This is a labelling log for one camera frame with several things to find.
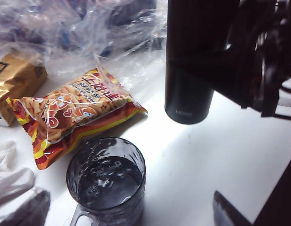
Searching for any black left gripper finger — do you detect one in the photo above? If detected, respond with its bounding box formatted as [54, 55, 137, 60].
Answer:
[212, 190, 253, 226]

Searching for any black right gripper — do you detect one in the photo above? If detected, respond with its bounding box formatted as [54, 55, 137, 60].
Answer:
[168, 0, 291, 118]

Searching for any black thermos flask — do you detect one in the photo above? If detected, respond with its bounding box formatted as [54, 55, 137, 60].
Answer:
[164, 0, 241, 125]

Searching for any dark marbled metal mug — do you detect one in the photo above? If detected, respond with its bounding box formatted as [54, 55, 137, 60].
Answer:
[66, 137, 146, 226]

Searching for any orange prawn cracker snack bag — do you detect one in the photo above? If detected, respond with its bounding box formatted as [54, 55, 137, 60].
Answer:
[6, 67, 149, 170]

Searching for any clear crumpled plastic bag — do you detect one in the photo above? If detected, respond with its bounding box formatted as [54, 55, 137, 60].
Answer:
[0, 0, 170, 80]

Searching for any gold foil packet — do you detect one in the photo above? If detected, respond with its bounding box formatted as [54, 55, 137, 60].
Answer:
[0, 53, 48, 127]

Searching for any white plastic bag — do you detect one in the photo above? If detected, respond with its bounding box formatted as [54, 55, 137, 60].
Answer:
[0, 140, 51, 226]

